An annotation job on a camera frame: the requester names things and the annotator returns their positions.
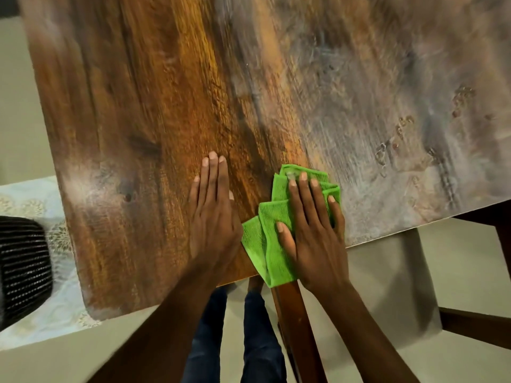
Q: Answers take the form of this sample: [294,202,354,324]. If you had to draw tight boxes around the person's right hand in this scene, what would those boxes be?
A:
[276,172,350,293]

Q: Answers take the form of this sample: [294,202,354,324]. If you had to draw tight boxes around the person's left hand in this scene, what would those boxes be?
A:
[188,151,244,276]

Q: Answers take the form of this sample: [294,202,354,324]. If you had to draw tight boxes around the green microfiber cloth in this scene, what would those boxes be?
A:
[241,164,341,288]

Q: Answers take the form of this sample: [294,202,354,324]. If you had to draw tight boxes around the person's right forearm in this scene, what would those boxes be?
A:
[307,280,421,383]

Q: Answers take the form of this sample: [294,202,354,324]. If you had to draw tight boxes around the person's left forearm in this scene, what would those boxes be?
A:
[86,257,240,383]

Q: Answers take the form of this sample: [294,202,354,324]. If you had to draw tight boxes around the brown wooden table leg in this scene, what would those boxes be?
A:
[494,225,511,281]
[271,280,329,383]

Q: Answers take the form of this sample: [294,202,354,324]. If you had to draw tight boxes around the person's blue jeans legs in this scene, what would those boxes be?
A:
[182,285,288,383]

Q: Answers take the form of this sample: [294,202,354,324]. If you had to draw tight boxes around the pale floral patterned rug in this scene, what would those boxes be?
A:
[0,175,102,352]

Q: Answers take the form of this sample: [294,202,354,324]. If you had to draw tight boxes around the brown wooden table crossbar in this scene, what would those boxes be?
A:
[438,307,511,351]

